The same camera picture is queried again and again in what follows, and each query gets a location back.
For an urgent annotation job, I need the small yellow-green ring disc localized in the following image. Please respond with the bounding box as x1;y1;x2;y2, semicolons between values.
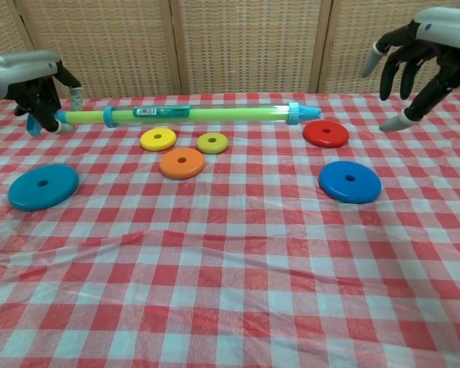
195;132;230;156

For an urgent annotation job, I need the orange wooden ring disc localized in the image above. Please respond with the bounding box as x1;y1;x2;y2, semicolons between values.
159;147;206;180

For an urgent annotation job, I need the green and blue toy stick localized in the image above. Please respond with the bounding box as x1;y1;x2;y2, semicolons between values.
26;100;324;137

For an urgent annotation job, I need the woven bamboo screen panel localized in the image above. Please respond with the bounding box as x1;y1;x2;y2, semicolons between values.
15;0;183;99
170;0;333;95
317;0;460;95
0;0;35;58

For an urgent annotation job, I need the red white checkered tablecloth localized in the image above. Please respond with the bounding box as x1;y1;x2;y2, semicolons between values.
0;91;460;368

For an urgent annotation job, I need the large teal ring disc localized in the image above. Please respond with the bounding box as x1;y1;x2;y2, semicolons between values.
7;163;80;212

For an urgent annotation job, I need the red wooden ring disc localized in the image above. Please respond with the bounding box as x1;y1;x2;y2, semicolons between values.
302;120;350;149

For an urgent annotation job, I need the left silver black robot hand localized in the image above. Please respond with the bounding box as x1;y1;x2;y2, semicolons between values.
0;51;84;135

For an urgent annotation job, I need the yellow wooden ring disc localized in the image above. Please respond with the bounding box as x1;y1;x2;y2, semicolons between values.
140;127;176;152

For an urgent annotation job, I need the blue wooden ring disc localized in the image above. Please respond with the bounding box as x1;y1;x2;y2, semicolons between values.
317;160;383;204

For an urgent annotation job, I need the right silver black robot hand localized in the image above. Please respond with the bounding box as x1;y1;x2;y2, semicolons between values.
362;7;460;133

